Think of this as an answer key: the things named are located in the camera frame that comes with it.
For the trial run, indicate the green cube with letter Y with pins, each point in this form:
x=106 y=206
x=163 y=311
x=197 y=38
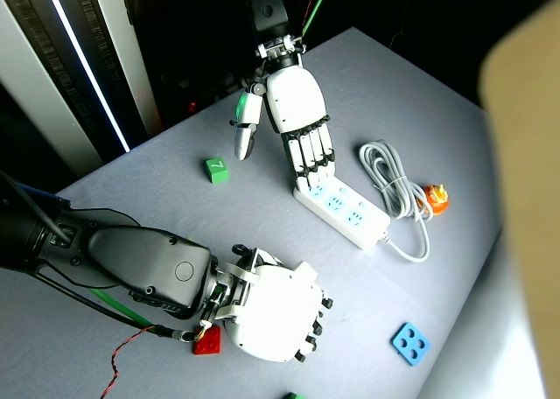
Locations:
x=294 y=396

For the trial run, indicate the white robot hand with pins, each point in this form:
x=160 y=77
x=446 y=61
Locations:
x=293 y=97
x=280 y=311

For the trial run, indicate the red studded brick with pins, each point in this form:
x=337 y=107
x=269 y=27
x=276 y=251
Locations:
x=212 y=344

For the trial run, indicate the beige blurred panel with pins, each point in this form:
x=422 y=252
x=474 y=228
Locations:
x=534 y=154

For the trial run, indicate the white power strip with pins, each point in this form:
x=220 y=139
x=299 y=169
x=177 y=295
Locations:
x=343 y=219

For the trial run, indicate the blue four-hole block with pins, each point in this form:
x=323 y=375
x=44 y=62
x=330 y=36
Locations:
x=410 y=344

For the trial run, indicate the green cube with number 7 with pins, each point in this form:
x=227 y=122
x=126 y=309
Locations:
x=216 y=171

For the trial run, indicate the white light strip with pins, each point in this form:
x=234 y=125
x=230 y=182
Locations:
x=87 y=66

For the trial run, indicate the orange toy fruit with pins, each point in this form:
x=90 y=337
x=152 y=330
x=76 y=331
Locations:
x=436 y=202

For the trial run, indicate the grey table cloth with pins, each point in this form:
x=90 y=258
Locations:
x=219 y=215

